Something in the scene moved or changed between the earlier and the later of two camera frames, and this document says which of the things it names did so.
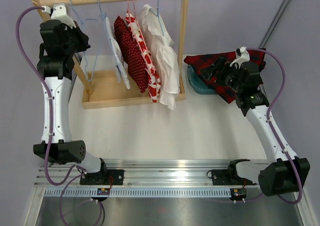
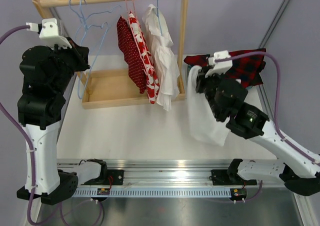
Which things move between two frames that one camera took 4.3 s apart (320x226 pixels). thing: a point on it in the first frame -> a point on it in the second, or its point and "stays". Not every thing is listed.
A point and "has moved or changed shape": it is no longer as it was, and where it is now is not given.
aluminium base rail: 143,173 stays
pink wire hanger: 128,17 has moved or changed shape
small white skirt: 117,54 -> 206,127
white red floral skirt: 154,82 stays
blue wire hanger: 110,33 -> 85,18
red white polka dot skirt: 131,53 stays
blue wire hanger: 100,38 -> 90,39
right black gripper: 222,66 -> 202,80
